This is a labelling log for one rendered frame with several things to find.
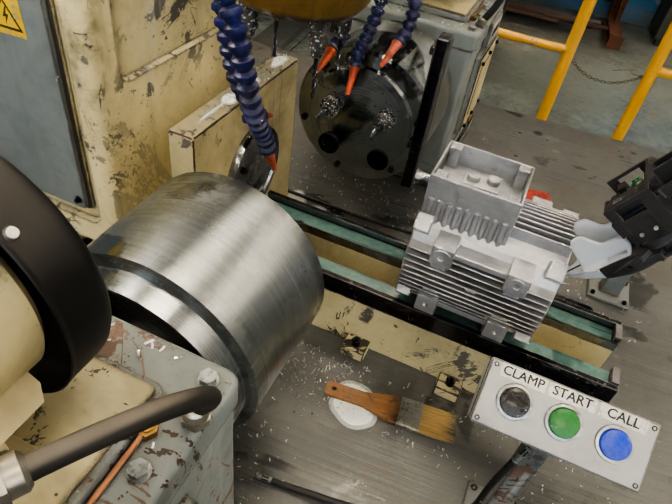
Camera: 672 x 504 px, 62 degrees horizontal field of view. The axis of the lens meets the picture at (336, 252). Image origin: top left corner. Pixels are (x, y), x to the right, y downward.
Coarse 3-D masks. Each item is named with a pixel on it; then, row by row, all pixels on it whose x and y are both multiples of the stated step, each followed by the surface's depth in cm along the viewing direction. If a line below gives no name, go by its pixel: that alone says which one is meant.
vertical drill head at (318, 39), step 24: (240, 0) 65; (264, 0) 62; (288, 0) 62; (312, 0) 62; (336, 0) 63; (360, 0) 65; (312, 24) 66; (336, 24) 73; (312, 48) 68; (312, 72) 71; (336, 72) 78; (312, 96) 73
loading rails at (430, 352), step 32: (320, 224) 97; (352, 224) 97; (320, 256) 100; (352, 256) 97; (384, 256) 94; (352, 288) 87; (384, 288) 88; (320, 320) 94; (352, 320) 91; (384, 320) 88; (416, 320) 85; (448, 320) 83; (544, 320) 88; (576, 320) 88; (608, 320) 87; (352, 352) 91; (384, 352) 92; (416, 352) 89; (448, 352) 86; (480, 352) 84; (512, 352) 81; (544, 352) 82; (576, 352) 89; (608, 352) 87; (448, 384) 87; (576, 384) 80; (608, 384) 78
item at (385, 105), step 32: (352, 32) 106; (384, 32) 100; (416, 32) 103; (416, 64) 96; (320, 96) 101; (352, 96) 99; (384, 96) 96; (416, 96) 94; (448, 96) 107; (320, 128) 105; (352, 128) 103; (384, 128) 96; (352, 160) 107; (384, 160) 103
